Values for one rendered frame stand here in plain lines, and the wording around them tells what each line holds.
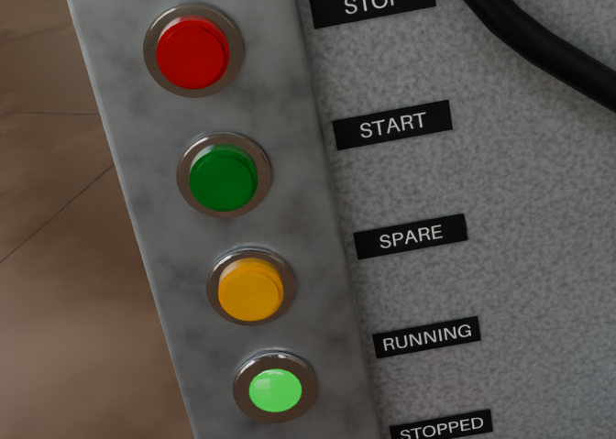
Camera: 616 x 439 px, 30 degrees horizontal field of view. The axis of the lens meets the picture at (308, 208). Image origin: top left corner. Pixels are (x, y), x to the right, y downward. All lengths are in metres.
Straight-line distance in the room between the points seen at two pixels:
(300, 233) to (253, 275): 0.02
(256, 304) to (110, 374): 2.49
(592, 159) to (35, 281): 3.04
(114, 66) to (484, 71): 0.14
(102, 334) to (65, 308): 0.21
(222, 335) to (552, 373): 0.15
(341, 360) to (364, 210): 0.07
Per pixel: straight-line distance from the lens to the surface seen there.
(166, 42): 0.41
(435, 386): 0.52
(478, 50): 0.45
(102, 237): 3.58
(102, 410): 2.83
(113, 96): 0.43
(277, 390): 0.48
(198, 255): 0.46
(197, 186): 0.43
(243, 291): 0.46
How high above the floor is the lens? 1.61
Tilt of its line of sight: 28 degrees down
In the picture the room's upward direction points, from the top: 12 degrees counter-clockwise
